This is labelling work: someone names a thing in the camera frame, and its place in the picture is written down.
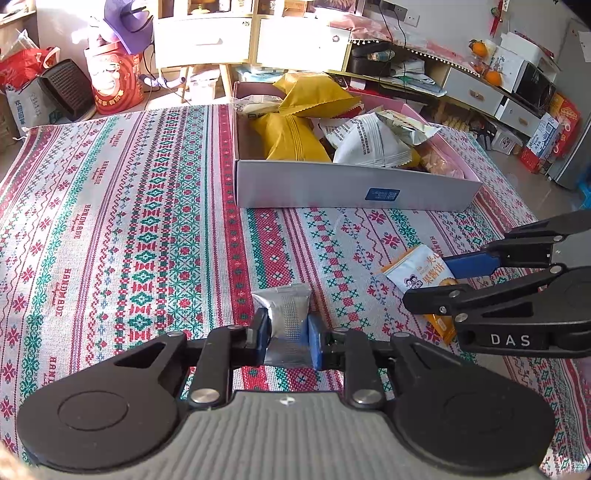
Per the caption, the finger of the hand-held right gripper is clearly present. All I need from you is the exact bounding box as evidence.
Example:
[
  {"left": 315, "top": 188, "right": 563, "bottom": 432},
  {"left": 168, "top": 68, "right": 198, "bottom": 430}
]
[
  {"left": 443, "top": 210, "right": 591, "bottom": 280},
  {"left": 402, "top": 264, "right": 568, "bottom": 324}
]

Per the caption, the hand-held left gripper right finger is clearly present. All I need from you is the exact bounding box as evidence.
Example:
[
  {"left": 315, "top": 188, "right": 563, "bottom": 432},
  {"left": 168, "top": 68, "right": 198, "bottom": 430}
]
[{"left": 305, "top": 316, "right": 462, "bottom": 409}]

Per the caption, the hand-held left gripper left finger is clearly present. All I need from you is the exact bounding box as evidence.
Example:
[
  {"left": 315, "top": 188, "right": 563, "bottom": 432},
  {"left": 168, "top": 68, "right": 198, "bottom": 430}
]
[{"left": 113, "top": 307, "right": 271, "bottom": 411}]

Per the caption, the white orange cookie packet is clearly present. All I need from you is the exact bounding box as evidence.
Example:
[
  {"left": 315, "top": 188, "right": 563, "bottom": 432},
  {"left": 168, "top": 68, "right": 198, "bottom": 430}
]
[{"left": 381, "top": 244, "right": 461, "bottom": 345}]

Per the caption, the silver snack packet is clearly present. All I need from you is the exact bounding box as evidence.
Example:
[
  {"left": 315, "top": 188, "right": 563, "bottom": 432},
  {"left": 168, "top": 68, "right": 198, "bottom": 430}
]
[{"left": 252, "top": 282, "right": 313, "bottom": 368}]

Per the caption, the pink cardboard box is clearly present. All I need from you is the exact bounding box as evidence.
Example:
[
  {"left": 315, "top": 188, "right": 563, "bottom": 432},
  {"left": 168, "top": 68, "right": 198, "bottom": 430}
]
[{"left": 231, "top": 80, "right": 484, "bottom": 213}]

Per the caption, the white triangular snack packet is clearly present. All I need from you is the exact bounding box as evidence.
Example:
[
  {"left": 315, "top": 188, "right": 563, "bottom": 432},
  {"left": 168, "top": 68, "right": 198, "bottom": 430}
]
[{"left": 332, "top": 113, "right": 413, "bottom": 169}]

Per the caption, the silver green triangular packet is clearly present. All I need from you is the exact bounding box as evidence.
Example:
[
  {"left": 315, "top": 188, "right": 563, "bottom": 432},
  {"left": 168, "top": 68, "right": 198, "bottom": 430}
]
[{"left": 375, "top": 108, "right": 440, "bottom": 147}]

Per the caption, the large yellow snack packet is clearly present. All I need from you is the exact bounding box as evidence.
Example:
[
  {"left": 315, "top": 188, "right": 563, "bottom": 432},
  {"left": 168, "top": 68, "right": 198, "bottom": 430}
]
[
  {"left": 272, "top": 71, "right": 363, "bottom": 119},
  {"left": 249, "top": 113, "right": 333, "bottom": 162}
]

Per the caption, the clear bread packet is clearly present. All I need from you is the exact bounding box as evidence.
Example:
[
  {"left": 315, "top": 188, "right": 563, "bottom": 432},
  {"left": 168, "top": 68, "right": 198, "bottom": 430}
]
[{"left": 235, "top": 95, "right": 287, "bottom": 116}]

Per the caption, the patterned woven cloth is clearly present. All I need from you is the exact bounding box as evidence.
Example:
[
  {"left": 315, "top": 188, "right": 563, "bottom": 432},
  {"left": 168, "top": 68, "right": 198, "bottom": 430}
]
[{"left": 0, "top": 104, "right": 591, "bottom": 477}]

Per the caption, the low wooden cabinet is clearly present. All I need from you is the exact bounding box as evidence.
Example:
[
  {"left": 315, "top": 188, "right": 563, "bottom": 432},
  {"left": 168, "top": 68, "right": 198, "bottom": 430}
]
[{"left": 346, "top": 39, "right": 555, "bottom": 136}]

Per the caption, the grey refrigerator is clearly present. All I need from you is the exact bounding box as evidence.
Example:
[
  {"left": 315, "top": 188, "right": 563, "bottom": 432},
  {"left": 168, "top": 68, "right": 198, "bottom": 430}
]
[{"left": 549, "top": 18, "right": 591, "bottom": 191}]

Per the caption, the black microwave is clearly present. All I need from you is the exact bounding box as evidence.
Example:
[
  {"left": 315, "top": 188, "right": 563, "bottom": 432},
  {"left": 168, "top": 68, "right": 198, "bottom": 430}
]
[{"left": 512, "top": 60, "right": 557, "bottom": 110}]

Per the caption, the white cardboard box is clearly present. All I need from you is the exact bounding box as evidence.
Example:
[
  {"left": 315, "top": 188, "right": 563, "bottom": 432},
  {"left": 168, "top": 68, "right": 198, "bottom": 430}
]
[{"left": 489, "top": 32, "right": 546, "bottom": 93}]

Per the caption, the black storage bin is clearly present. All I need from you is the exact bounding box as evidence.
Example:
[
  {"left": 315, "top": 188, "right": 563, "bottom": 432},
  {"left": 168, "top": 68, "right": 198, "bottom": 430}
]
[{"left": 346, "top": 41, "right": 393, "bottom": 77}]

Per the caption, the pink fringed cloth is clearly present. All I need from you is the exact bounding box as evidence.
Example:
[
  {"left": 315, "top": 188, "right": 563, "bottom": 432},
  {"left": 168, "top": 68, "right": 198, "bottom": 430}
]
[{"left": 330, "top": 14, "right": 462, "bottom": 68}]

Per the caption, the red hanging ornament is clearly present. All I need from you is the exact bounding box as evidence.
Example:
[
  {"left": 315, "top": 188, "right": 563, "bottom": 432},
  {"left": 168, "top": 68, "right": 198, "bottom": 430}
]
[{"left": 489, "top": 0, "right": 507, "bottom": 38}]

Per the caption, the clear plastic storage box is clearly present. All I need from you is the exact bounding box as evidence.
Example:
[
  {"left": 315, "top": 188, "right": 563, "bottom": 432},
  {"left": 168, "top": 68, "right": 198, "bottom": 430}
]
[{"left": 189, "top": 71, "right": 227, "bottom": 105}]

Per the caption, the white cabinet drawer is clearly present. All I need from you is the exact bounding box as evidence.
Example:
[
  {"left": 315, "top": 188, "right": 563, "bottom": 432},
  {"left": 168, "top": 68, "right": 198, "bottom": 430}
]
[
  {"left": 154, "top": 17, "right": 252, "bottom": 70},
  {"left": 256, "top": 18, "right": 352, "bottom": 72}
]

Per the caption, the red cartoon bucket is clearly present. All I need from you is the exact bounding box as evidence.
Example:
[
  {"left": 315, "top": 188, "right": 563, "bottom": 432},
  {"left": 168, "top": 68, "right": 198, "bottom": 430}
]
[{"left": 84, "top": 44, "right": 145, "bottom": 115}]

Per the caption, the wooden shelf cabinet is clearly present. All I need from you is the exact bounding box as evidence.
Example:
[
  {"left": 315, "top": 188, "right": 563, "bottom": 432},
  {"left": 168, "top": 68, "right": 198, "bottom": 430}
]
[{"left": 152, "top": 0, "right": 356, "bottom": 103}]

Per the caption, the black slotted heater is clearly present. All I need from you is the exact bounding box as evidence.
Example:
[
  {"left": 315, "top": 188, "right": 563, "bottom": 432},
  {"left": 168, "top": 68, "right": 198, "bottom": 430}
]
[{"left": 38, "top": 59, "right": 97, "bottom": 121}]

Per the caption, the white paper bag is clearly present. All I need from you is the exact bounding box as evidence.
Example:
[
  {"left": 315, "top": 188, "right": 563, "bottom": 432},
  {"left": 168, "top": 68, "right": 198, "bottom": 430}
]
[{"left": 6, "top": 78, "right": 59, "bottom": 131}]

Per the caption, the purple hat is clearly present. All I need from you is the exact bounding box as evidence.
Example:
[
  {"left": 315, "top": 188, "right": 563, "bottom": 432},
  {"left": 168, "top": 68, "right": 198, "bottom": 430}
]
[{"left": 102, "top": 0, "right": 154, "bottom": 54}]

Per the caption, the red plastic bag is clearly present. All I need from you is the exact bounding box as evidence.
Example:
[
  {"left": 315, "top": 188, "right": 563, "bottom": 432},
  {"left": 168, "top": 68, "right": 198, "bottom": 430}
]
[{"left": 0, "top": 46, "right": 61, "bottom": 91}]

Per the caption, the wall power socket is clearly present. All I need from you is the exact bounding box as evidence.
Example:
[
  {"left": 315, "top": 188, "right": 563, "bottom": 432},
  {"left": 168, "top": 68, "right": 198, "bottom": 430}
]
[{"left": 365, "top": 0, "right": 421, "bottom": 27}]

